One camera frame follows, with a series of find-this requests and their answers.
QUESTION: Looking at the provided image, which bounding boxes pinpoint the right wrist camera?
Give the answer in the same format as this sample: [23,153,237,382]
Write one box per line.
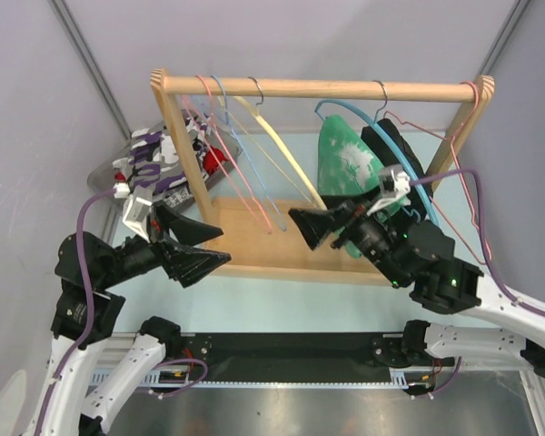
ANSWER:
[366,164,411,216]

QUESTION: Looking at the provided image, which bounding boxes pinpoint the wooden clothes rack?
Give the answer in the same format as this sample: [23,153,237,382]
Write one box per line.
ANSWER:
[150,68,495,285]

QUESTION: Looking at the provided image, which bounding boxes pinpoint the black white print trousers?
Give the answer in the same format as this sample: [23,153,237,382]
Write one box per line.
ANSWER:
[163,183,193,208]

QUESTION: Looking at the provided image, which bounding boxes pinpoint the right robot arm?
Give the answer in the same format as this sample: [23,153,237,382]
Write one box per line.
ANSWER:
[289,188,545,378]

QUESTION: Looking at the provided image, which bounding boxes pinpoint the purple camouflage trousers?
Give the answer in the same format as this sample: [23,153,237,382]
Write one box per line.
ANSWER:
[113,116,226,200]

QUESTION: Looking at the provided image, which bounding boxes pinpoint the clear plastic bin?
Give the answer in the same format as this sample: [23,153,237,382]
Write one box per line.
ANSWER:
[87,122,241,212]

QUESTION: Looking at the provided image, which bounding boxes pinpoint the red trousers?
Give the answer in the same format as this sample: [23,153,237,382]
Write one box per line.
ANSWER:
[112,144,231,183]

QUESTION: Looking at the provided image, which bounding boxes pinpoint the light blue wire hanger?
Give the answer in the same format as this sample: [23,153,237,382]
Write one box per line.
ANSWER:
[211,75,287,232]

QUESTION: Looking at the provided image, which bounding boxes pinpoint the green tie-dye trousers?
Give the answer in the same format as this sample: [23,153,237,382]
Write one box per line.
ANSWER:
[316,114,410,259]

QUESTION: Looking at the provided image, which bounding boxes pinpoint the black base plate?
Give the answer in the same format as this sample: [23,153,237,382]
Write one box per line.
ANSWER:
[181,332,455,384]

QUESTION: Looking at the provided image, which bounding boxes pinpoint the blue plastic hanger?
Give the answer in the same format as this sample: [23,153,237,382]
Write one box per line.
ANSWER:
[314,98,440,226]

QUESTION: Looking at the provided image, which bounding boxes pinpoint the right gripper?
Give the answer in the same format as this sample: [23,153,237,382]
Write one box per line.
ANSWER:
[287,184,411,288]

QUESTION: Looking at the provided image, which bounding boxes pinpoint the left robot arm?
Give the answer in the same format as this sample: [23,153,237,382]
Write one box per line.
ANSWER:
[25,206,231,435]

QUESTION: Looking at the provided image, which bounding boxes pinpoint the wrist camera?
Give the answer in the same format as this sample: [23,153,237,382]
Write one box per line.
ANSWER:
[366,164,411,216]
[114,182,153,243]

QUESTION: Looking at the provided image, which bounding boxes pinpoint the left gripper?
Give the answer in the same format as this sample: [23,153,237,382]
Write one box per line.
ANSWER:
[99,198,232,286]

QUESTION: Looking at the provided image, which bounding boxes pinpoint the cream wooden hanger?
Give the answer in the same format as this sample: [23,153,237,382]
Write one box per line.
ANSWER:
[233,95,327,210]

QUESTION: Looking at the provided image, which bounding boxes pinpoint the aluminium rail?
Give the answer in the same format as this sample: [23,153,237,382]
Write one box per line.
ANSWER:
[85,331,544,391]

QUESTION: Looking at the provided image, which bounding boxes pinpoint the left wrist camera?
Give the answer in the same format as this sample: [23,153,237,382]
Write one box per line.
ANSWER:
[114,182,153,243]

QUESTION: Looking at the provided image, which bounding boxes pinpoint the pink wire hanger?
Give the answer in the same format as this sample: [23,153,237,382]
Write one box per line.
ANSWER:
[195,74,273,234]
[384,75,494,265]

